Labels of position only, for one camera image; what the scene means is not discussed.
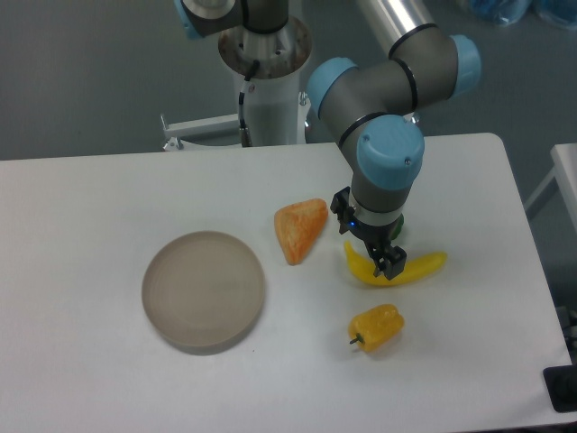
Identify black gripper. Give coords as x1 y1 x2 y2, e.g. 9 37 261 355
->
330 187 407 281

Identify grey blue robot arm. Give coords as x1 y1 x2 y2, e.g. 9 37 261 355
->
175 1 481 280

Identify yellow bell pepper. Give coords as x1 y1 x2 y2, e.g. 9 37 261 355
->
348 304 405 353

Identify green vegetable behind gripper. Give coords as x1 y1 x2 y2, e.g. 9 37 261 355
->
390 214 405 241

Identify yellow banana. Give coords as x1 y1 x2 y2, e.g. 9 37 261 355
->
343 241 448 287

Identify orange triangular toast slice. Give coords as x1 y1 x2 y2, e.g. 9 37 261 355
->
274 198 328 265

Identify beige round plate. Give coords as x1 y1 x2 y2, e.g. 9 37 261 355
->
142 231 266 355

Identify white side table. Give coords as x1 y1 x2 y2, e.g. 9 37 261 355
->
523 143 576 227

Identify black device at edge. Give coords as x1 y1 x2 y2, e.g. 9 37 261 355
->
543 364 577 413

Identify blue plastic bag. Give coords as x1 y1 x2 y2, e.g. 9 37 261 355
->
460 0 576 31

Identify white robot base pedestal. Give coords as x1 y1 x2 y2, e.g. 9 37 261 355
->
160 13 423 152

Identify black base cable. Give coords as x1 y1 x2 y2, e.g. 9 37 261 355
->
237 59 261 148

